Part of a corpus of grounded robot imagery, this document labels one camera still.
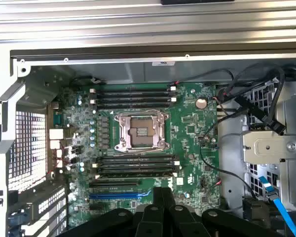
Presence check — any blue expansion slot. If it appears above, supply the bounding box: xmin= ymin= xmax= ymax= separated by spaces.
xmin=88 ymin=192 xmax=150 ymax=200

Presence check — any black RAM slot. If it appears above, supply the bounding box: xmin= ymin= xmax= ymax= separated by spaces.
xmin=95 ymin=171 xmax=180 ymax=180
xmin=90 ymin=86 xmax=177 ymax=93
xmin=92 ymin=160 xmax=181 ymax=166
xmin=95 ymin=155 xmax=176 ymax=161
xmin=90 ymin=97 xmax=178 ymax=104
xmin=95 ymin=165 xmax=182 ymax=172
xmin=95 ymin=92 xmax=176 ymax=98
xmin=95 ymin=103 xmax=176 ymax=109

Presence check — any long black expansion slot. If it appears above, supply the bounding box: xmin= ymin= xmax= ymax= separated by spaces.
xmin=88 ymin=180 xmax=141 ymax=188

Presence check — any green motherboard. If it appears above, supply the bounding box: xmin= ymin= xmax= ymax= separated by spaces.
xmin=46 ymin=82 xmax=222 ymax=233

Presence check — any silver CPU socket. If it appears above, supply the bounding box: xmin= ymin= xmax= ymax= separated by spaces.
xmin=114 ymin=110 xmax=170 ymax=151

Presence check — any round coin battery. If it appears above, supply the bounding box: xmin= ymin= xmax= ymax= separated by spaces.
xmin=196 ymin=97 xmax=208 ymax=110

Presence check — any blue card retention clip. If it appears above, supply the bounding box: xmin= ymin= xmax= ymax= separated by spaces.
xmin=7 ymin=209 xmax=30 ymax=225

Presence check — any grey open PC case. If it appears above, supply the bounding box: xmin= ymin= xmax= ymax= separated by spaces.
xmin=0 ymin=44 xmax=296 ymax=237

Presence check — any long black wire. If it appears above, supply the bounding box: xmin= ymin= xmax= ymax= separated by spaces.
xmin=199 ymin=112 xmax=262 ymax=200

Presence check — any black plastic wire holder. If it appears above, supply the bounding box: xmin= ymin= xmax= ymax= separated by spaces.
xmin=243 ymin=196 xmax=271 ymax=228

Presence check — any blue SATA wire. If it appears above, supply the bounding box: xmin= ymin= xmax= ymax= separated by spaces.
xmin=258 ymin=175 xmax=296 ymax=237

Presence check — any silver disk bay bracket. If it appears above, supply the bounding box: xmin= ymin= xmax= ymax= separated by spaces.
xmin=241 ymin=130 xmax=296 ymax=164

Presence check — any thick black power wire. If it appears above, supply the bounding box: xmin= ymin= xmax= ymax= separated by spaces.
xmin=222 ymin=63 xmax=287 ymax=136

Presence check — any black red wire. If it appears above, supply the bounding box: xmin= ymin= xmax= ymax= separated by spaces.
xmin=175 ymin=68 xmax=235 ymax=85

